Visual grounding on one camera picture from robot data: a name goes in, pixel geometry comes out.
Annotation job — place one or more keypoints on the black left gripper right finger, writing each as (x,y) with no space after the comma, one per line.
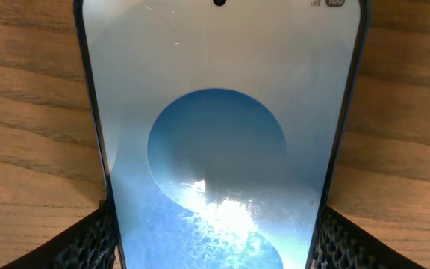
(341,244)

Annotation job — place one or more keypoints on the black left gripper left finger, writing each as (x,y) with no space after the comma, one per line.
(88,244)

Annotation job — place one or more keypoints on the blue-screen Samsung smartphone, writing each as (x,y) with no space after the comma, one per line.
(219,123)

